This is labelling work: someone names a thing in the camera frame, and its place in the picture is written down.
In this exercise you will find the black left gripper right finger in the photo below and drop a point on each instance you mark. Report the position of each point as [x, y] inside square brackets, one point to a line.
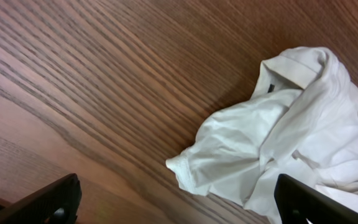
[298, 203]

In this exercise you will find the white t-shirt black print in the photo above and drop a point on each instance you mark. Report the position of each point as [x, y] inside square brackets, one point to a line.
[301, 120]

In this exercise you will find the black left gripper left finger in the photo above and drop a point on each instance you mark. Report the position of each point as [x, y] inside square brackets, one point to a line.
[57, 202]

